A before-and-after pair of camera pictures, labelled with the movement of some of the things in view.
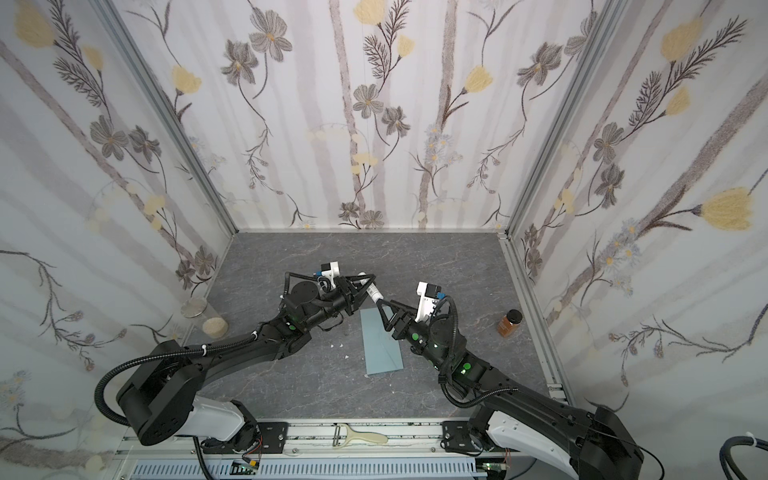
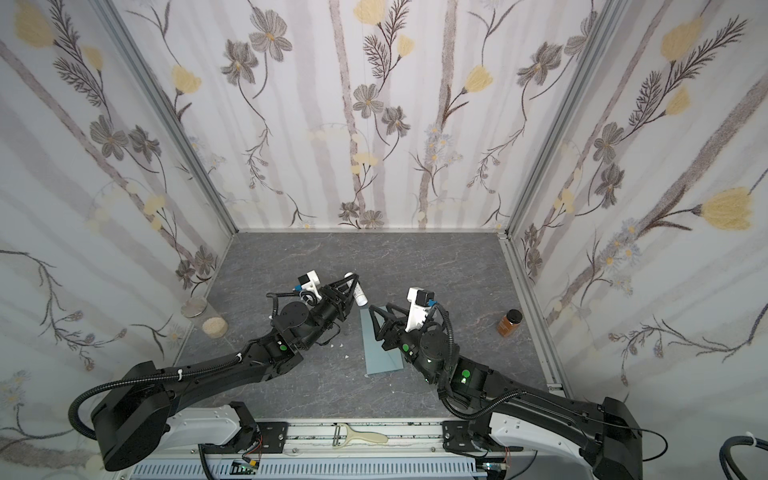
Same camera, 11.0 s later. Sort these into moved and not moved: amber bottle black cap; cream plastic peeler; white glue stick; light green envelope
Moved: white glue stick
Not moved: cream plastic peeler; light green envelope; amber bottle black cap
